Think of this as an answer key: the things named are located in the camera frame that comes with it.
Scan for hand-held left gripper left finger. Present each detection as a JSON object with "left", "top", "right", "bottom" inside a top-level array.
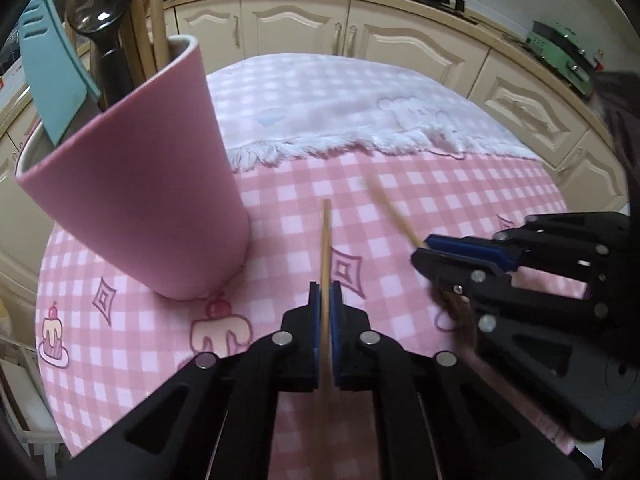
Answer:
[{"left": 59, "top": 282, "right": 321, "bottom": 480}]

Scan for pink checked tablecloth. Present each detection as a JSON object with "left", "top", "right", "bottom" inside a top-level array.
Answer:
[{"left": 35, "top": 52, "right": 597, "bottom": 461}]

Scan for teal silicone spatula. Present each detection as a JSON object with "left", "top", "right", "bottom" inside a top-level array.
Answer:
[{"left": 18, "top": 0, "right": 102, "bottom": 147}]

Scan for cream lower cabinets under sink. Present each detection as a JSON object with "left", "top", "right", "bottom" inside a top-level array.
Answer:
[{"left": 0, "top": 77, "right": 56, "bottom": 321}]

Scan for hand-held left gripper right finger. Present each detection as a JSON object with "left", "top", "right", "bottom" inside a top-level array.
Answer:
[{"left": 331, "top": 282, "right": 587, "bottom": 480}]

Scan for pale checked fringed towel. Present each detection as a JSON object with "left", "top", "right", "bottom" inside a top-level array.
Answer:
[{"left": 205, "top": 53, "right": 544, "bottom": 172}]

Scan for pink utensil holder cup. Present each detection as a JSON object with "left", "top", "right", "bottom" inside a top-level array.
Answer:
[{"left": 15, "top": 34, "right": 250, "bottom": 302}]

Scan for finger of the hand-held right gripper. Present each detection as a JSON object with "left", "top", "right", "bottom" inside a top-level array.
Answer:
[
  {"left": 411, "top": 247, "right": 622, "bottom": 442},
  {"left": 426, "top": 211, "right": 640, "bottom": 302}
]

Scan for white chair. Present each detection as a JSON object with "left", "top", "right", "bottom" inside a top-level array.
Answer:
[{"left": 0, "top": 334, "right": 67, "bottom": 472}]

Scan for green kitchen appliance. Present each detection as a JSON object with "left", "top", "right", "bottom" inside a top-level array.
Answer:
[{"left": 524, "top": 19, "right": 602, "bottom": 97}]

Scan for dark plastic ladle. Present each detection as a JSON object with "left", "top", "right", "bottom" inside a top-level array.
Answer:
[{"left": 66, "top": 0, "right": 139, "bottom": 114}]

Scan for light bamboo chopstick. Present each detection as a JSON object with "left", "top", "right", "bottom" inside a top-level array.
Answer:
[
  {"left": 367, "top": 174, "right": 427, "bottom": 251},
  {"left": 318, "top": 198, "right": 335, "bottom": 403}
]

